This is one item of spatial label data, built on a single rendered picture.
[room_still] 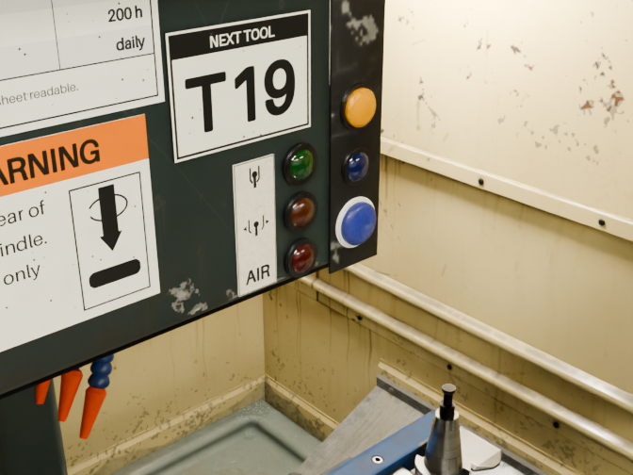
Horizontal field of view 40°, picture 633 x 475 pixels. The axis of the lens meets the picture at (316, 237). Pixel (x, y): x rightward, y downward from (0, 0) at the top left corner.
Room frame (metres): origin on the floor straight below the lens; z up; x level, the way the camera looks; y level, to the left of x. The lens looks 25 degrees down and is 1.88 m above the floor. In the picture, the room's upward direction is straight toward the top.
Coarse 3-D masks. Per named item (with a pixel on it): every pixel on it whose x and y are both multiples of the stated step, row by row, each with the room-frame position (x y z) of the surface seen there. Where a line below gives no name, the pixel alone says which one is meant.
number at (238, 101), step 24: (288, 48) 0.50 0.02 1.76; (240, 72) 0.48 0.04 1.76; (264, 72) 0.49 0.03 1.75; (288, 72) 0.50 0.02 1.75; (240, 96) 0.48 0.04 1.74; (264, 96) 0.49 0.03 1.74; (288, 96) 0.50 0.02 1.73; (240, 120) 0.48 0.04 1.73; (264, 120) 0.49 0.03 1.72; (288, 120) 0.50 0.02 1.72
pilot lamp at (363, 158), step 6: (354, 156) 0.53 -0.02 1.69; (360, 156) 0.53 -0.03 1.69; (366, 156) 0.54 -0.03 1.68; (354, 162) 0.53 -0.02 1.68; (360, 162) 0.53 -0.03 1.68; (366, 162) 0.54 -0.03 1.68; (348, 168) 0.53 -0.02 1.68; (354, 168) 0.53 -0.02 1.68; (360, 168) 0.53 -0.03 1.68; (366, 168) 0.54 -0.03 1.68; (348, 174) 0.53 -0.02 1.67; (354, 174) 0.53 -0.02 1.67; (360, 174) 0.53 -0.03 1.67; (354, 180) 0.53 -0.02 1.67
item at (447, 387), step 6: (450, 384) 0.80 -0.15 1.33; (444, 390) 0.79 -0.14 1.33; (450, 390) 0.79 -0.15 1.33; (444, 396) 0.79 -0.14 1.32; (450, 396) 0.79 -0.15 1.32; (444, 402) 0.79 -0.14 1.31; (450, 402) 0.79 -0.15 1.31; (444, 408) 0.78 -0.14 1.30; (450, 408) 0.78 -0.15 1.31; (444, 414) 0.78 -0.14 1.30; (450, 414) 0.78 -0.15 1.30
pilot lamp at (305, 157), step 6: (306, 150) 0.50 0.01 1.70; (294, 156) 0.50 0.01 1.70; (300, 156) 0.50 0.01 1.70; (306, 156) 0.50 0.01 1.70; (312, 156) 0.51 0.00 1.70; (294, 162) 0.50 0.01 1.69; (300, 162) 0.50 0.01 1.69; (306, 162) 0.50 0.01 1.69; (312, 162) 0.50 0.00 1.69; (294, 168) 0.50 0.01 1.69; (300, 168) 0.50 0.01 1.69; (306, 168) 0.50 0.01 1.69; (312, 168) 0.50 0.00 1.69; (294, 174) 0.50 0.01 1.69; (300, 174) 0.50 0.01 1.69; (306, 174) 0.50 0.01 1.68
